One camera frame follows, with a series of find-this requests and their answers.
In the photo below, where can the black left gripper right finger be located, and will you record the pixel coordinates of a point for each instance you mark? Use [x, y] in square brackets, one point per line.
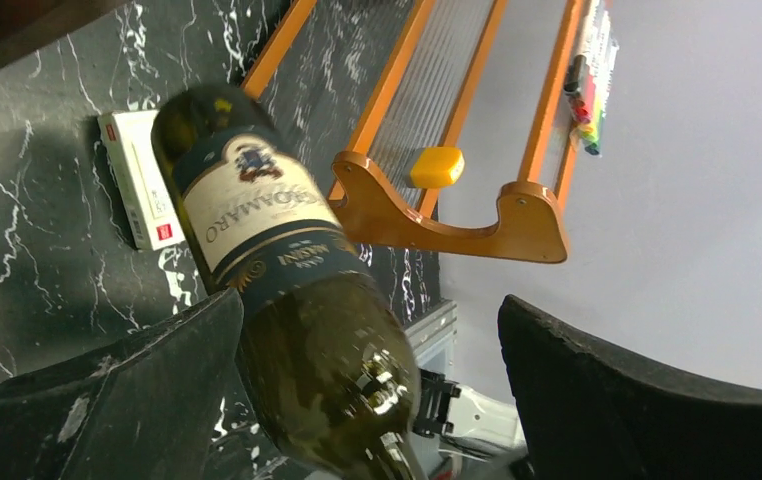
[591, 409]

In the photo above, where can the yellow block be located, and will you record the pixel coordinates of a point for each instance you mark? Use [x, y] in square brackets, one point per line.
[437, 167]

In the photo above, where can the white red small box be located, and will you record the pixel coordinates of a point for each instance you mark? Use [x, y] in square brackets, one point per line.
[126, 137]

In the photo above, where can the dark green wine bottle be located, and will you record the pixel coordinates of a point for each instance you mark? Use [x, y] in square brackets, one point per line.
[327, 367]

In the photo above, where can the pack of coloured markers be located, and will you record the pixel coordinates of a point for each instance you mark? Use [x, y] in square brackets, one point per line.
[588, 77]

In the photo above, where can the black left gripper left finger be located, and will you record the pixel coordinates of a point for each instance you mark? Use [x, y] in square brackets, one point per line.
[143, 407]

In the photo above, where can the orange wooden display rack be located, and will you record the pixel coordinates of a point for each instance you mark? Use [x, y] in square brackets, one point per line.
[530, 225]

